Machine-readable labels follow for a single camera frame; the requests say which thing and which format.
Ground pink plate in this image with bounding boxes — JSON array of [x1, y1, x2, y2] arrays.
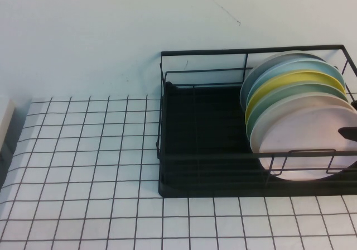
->
[[257, 105, 357, 181]]

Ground yellow plate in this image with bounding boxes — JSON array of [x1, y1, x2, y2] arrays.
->
[[244, 70, 346, 125]]

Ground green plate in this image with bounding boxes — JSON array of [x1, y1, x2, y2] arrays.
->
[[245, 83, 349, 139]]

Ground light blue plate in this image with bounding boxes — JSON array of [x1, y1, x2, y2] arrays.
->
[[244, 60, 346, 111]]

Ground cream plate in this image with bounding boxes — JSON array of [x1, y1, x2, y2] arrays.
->
[[249, 94, 355, 153]]

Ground grey plate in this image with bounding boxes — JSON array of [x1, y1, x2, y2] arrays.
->
[[239, 50, 327, 110]]

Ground black drip tray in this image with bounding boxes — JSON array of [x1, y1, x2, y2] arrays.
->
[[158, 81, 357, 198]]

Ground white black-grid table cloth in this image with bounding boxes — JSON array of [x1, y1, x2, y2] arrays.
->
[[0, 95, 357, 250]]

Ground black wire dish rack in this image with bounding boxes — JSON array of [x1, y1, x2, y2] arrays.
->
[[155, 44, 357, 198]]

